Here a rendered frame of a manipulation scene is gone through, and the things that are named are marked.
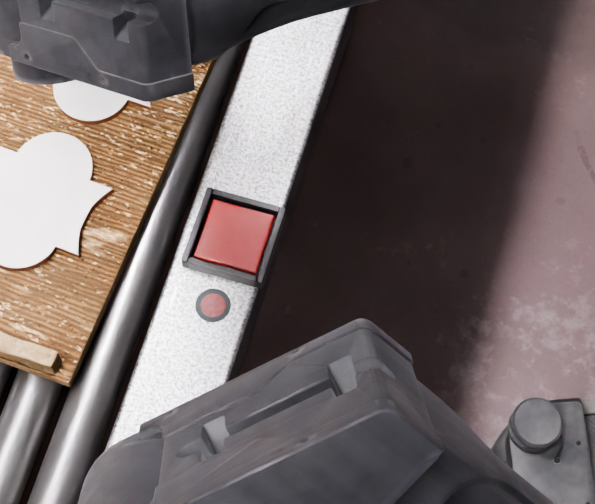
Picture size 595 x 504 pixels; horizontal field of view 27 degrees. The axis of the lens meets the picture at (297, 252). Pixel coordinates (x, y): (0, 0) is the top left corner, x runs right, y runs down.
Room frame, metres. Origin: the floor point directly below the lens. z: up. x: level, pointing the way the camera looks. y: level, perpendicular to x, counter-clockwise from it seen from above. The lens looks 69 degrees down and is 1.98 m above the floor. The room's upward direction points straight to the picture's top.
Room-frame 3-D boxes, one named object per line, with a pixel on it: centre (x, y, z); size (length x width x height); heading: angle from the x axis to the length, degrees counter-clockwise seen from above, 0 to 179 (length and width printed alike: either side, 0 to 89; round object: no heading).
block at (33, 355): (0.31, 0.23, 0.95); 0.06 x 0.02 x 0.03; 69
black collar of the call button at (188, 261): (0.42, 0.06, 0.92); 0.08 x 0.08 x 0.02; 73
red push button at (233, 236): (0.42, 0.06, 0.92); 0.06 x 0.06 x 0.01; 73
